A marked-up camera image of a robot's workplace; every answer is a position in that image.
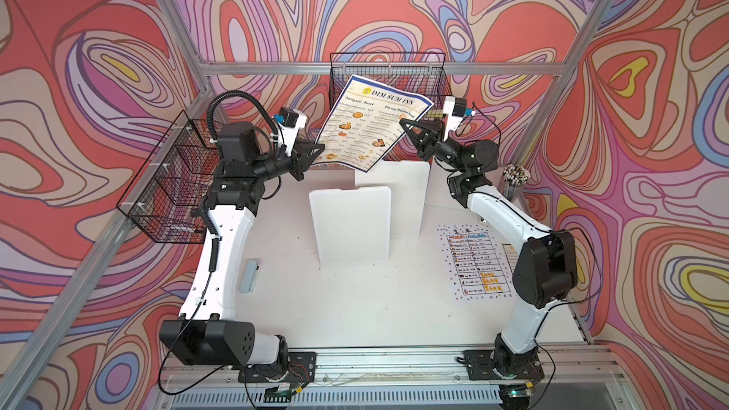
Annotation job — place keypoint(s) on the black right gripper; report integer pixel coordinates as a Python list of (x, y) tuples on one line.
[(429, 142)]

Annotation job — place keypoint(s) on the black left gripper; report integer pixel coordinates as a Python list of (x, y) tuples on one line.
[(296, 159)]

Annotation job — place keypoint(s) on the Dim Sum Inn menu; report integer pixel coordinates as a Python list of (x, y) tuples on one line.
[(364, 123)]

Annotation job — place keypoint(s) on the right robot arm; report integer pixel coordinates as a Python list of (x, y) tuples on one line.
[(546, 268)]

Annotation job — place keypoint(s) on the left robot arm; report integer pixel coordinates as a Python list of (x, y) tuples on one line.
[(206, 332)]

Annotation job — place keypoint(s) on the yellow item in basket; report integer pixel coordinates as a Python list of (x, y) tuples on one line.
[(435, 115)]

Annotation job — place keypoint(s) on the white board middle panel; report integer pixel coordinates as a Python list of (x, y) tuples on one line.
[(407, 181)]

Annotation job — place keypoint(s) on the white board panel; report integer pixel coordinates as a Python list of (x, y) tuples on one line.
[(407, 181), (437, 192), (352, 227)]

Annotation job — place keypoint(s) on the white board right panel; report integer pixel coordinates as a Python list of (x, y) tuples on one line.
[(437, 192)]

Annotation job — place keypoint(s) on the white board front panel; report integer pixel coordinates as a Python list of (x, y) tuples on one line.
[(352, 227)]

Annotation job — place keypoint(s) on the clear pencil holder cup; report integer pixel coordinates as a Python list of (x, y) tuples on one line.
[(514, 178)]

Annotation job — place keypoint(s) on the small grey-blue eraser block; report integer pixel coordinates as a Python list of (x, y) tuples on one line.
[(249, 277)]

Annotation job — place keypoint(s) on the hand-drawn colourful menu sheet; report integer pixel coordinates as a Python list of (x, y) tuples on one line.
[(477, 268)]

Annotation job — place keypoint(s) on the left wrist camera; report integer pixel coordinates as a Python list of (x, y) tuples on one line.
[(289, 122)]

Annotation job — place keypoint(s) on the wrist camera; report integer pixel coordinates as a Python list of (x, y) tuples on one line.
[(289, 122), (455, 111)]

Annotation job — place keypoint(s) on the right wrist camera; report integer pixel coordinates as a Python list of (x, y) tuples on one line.
[(455, 111)]

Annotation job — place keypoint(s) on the black wire basket back wall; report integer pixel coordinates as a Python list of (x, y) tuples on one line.
[(421, 72)]

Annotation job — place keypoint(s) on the black wire basket wall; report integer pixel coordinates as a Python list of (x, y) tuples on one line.
[(421, 72), (162, 199)]

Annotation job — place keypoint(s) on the black wire basket left wall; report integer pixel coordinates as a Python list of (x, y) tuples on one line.
[(162, 199)]

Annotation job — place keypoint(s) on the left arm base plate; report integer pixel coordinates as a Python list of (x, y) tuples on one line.
[(292, 367)]

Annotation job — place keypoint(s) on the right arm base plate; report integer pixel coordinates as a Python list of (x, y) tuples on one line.
[(502, 365)]

